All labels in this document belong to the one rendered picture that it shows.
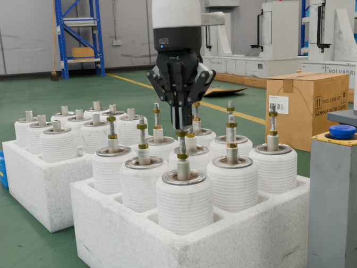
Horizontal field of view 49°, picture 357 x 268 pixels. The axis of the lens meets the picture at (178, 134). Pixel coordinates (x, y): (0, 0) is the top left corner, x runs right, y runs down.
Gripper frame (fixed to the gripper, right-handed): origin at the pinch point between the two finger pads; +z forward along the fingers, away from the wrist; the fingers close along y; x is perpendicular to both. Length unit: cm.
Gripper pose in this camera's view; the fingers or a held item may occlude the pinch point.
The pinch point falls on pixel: (181, 117)
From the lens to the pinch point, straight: 64.6
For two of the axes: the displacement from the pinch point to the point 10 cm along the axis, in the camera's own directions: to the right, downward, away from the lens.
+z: 0.5, 9.7, 2.3
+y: 7.7, 1.1, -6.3
